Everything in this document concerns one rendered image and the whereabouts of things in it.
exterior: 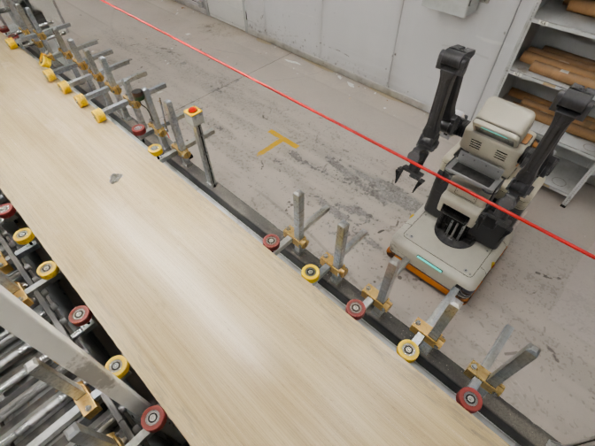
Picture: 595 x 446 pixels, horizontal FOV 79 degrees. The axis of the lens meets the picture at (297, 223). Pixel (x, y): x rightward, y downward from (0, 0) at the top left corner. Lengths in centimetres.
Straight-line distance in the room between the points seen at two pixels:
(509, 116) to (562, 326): 162
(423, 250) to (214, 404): 168
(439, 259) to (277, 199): 140
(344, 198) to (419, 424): 210
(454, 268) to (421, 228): 36
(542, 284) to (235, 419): 236
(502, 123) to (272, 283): 120
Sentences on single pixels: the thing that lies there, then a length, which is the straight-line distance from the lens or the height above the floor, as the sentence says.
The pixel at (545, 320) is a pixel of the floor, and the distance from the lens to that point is 297.
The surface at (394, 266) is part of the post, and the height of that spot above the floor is 112.
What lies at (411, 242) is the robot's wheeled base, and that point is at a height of 28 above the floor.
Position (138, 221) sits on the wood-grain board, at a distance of 196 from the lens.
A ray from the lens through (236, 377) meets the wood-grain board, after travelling 145.
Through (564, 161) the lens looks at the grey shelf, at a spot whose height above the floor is 14.
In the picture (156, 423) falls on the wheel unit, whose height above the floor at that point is 91.
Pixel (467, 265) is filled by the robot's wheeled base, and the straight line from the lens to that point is 260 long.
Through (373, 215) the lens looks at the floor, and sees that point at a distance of 305.
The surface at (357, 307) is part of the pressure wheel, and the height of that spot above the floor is 91.
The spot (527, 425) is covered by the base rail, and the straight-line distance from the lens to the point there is 181.
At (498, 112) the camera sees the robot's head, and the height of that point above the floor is 136.
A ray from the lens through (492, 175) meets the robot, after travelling 201.
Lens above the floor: 227
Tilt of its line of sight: 50 degrees down
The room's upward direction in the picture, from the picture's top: 1 degrees counter-clockwise
